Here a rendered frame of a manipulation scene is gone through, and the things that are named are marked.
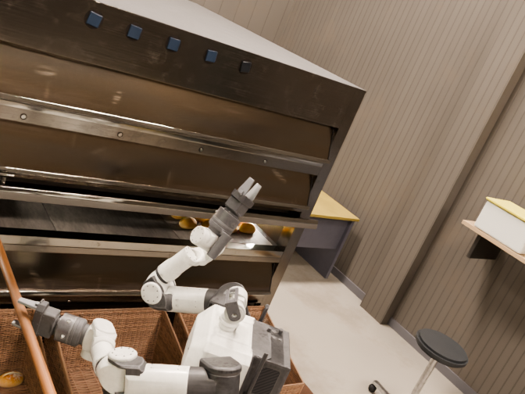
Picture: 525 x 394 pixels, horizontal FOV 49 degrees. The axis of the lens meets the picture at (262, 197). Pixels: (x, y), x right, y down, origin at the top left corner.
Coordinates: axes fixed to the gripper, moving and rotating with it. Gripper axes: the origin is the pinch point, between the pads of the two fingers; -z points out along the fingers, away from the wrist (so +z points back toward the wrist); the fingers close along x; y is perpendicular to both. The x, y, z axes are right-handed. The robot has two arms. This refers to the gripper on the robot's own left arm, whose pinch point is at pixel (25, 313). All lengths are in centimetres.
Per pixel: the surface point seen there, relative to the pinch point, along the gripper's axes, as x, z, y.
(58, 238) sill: 2, -10, 55
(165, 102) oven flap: -62, 11, 71
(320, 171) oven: -46, 89, 125
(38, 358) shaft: -0.7, 11.2, -17.9
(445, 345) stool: 51, 228, 188
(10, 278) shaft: -1.1, -11.1, 13.8
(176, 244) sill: 2, 35, 88
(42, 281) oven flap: 21, -10, 54
